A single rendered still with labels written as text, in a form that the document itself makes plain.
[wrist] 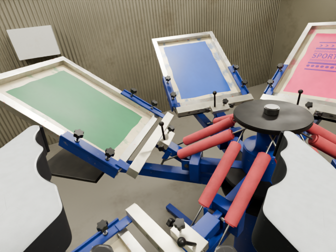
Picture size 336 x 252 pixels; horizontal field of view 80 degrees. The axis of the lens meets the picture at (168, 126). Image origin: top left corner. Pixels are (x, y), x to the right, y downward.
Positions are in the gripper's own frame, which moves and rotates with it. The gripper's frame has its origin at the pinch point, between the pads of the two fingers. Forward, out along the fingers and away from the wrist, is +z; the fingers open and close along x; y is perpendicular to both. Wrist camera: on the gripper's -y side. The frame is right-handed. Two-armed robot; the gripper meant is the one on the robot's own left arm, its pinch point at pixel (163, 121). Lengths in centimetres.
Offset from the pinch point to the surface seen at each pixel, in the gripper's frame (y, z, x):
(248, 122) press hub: 31, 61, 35
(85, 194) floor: 181, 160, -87
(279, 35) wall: 23, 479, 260
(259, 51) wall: 57, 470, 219
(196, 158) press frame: 61, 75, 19
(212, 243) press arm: 73, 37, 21
